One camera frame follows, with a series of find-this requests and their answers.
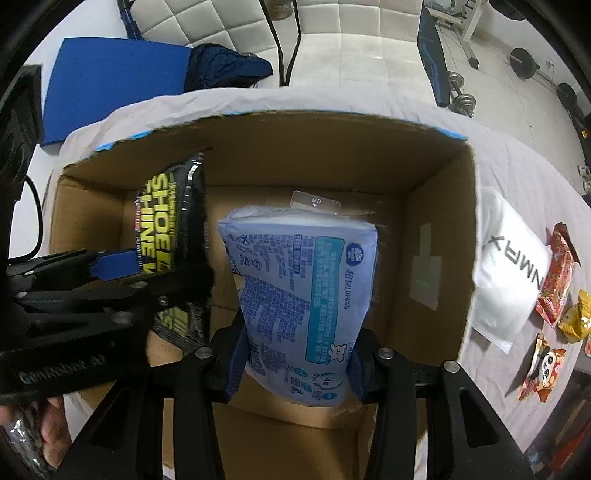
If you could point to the grey table cloth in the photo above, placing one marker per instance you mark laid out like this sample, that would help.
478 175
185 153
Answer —
460 419

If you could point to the light blue wipes pack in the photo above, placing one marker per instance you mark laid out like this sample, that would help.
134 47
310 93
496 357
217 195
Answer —
307 283

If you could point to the white pillow pack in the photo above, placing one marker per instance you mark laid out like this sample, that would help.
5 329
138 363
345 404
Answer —
510 272

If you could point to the floor barbell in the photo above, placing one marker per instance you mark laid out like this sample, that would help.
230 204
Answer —
526 68

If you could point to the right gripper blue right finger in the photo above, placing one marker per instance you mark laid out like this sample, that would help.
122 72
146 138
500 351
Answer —
362 366

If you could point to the white barbell rack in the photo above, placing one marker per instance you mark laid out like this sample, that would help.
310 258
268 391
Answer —
462 17

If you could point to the yellow snack packet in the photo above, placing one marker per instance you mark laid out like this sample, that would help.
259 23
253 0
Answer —
575 323

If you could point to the red floral wipes pack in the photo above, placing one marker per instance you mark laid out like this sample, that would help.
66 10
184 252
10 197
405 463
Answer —
553 295

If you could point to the black shoe shine wipes pack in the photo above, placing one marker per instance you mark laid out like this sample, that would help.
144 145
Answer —
170 235

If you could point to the left hand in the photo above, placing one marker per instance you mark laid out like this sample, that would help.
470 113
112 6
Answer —
52 428

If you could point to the dark blue garment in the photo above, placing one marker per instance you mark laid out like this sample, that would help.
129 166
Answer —
215 66

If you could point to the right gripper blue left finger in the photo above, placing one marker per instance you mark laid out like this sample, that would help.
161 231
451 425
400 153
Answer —
238 353

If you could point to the right white padded chair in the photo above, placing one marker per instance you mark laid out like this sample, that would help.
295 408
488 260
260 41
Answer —
371 44

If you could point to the orange panda snack packet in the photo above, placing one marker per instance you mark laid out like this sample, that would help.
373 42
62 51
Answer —
544 370

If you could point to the blue foam mat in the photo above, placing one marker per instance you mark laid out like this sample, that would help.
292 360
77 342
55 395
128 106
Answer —
94 76

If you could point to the left white padded chair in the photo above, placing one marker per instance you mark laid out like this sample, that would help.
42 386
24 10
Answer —
241 25

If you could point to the brown cardboard box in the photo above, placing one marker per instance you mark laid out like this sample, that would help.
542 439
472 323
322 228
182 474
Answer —
416 184

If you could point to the white padded chair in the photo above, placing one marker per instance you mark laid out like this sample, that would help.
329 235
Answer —
241 25
371 44

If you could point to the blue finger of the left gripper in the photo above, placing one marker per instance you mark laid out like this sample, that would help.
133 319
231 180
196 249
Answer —
115 265

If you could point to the blue black weight bench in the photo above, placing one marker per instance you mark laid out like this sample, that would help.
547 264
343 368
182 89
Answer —
433 58

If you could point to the chrome dumbbell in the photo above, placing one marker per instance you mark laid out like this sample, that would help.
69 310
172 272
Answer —
460 102

